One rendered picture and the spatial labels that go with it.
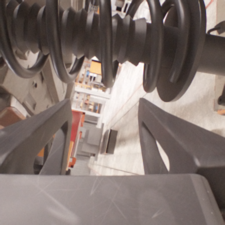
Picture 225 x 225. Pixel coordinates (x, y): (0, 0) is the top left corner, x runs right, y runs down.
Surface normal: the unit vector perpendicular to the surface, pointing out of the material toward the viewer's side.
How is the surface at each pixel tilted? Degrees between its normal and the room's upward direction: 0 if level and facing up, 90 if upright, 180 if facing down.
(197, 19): 6
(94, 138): 90
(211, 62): 94
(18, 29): 132
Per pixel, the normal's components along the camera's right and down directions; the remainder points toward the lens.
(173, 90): -0.99, -0.11
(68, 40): 0.65, 0.54
